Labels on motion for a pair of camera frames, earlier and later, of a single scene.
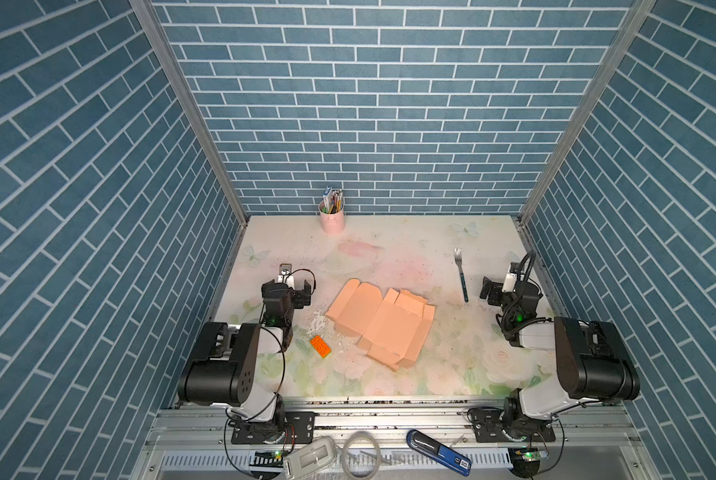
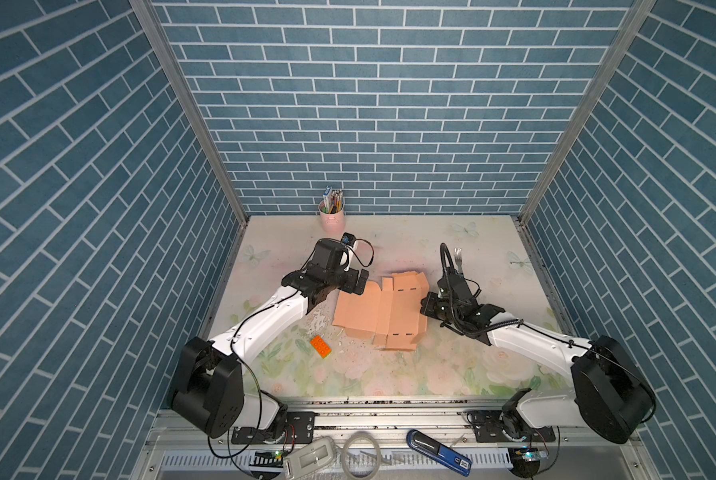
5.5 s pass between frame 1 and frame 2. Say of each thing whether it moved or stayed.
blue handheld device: stayed
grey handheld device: stayed
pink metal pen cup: stayed
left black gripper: moved
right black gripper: moved
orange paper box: moved
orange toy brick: stayed
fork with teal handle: stayed
